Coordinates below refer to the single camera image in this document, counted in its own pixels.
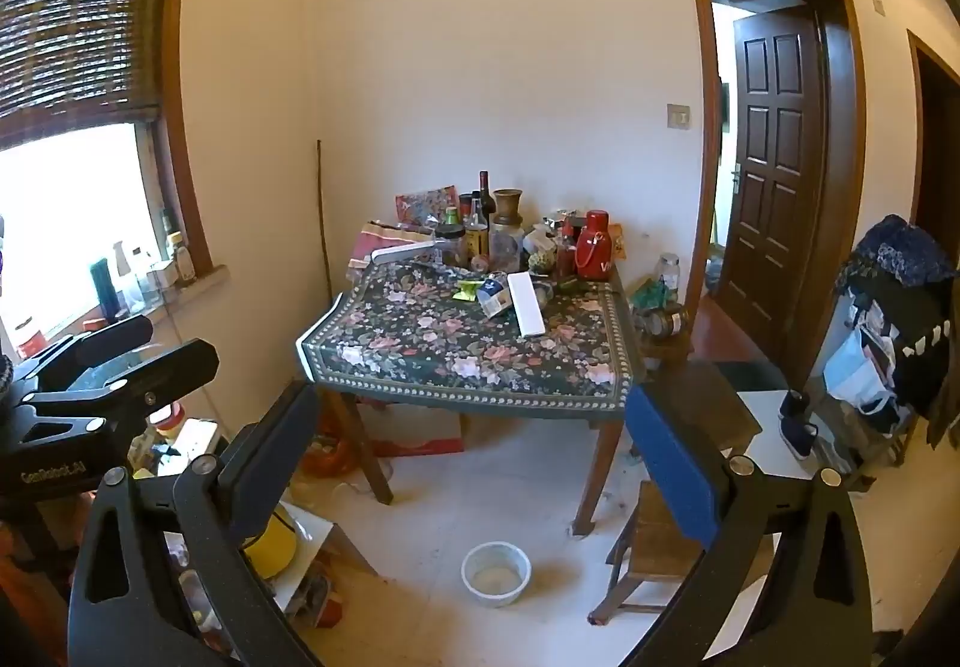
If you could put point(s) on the red striped box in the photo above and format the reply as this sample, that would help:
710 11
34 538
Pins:
382 238

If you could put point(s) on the jar with black lid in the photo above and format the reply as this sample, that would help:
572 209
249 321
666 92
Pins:
451 247

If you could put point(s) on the dark wine bottle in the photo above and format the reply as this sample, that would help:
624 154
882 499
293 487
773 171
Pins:
485 198

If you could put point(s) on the red plastic bag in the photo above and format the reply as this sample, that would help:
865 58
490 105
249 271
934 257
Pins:
326 453

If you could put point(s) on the red sauce bottle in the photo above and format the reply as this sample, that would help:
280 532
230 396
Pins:
565 260

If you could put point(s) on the yellow plastic container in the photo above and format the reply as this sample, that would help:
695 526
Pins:
274 551

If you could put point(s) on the red patterned bag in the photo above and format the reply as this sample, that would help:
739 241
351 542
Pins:
424 205

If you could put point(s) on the brown ceramic vase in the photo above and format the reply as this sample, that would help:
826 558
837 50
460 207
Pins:
508 224

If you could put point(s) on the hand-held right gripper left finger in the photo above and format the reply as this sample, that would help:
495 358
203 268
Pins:
276 461

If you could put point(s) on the amber liquor bottle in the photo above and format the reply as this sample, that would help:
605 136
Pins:
476 235

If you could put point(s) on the red thermos jug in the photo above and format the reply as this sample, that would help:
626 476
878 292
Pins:
596 247

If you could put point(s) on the long white box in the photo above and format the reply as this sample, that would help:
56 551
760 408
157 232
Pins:
526 307

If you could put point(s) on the green plastic bag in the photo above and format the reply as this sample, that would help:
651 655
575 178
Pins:
646 295

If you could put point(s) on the brown wooden window frame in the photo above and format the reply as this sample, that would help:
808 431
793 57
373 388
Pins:
178 112

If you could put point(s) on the white plastic bowl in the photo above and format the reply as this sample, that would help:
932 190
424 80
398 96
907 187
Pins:
495 577

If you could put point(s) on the dark floral tablecloth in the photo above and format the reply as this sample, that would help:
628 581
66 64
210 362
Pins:
450 352

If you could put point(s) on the glass jar with lid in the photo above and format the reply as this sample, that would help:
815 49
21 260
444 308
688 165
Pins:
667 277

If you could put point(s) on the low wooden stool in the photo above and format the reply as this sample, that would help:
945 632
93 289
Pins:
652 539

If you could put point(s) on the bamboo window blind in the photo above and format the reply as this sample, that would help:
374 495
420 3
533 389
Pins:
75 21

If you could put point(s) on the wooden table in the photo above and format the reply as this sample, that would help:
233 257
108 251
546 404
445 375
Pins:
596 472

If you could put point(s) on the dark knit clothing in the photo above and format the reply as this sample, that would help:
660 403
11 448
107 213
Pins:
904 292

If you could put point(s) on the thin wooden stick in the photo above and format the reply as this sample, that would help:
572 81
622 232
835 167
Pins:
323 217

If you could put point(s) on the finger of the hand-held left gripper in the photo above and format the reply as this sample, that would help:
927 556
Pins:
150 374
97 344

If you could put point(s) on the dark green bottle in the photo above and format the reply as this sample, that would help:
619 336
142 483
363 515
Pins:
103 292

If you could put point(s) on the green wrapper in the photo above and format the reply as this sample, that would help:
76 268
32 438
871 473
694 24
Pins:
469 292

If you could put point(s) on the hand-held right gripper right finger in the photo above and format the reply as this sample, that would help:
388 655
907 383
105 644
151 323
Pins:
667 461

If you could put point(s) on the white low cabinet top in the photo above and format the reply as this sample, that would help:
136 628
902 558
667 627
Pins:
761 427

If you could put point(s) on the blue white carton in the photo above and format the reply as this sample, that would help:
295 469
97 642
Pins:
493 298

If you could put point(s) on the clear plastic bottle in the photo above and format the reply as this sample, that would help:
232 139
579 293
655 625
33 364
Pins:
127 277

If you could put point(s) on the beige wall light switch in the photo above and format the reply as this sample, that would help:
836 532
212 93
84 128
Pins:
679 115

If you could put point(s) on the dark brown panel door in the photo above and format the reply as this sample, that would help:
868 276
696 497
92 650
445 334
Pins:
776 187

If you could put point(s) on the black high-top shoes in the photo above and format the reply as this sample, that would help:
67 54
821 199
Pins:
796 427

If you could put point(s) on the red white cardboard box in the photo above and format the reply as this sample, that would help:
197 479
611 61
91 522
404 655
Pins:
420 438

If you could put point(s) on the brown wooden door frame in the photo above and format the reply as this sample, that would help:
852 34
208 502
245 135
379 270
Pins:
840 149
919 134

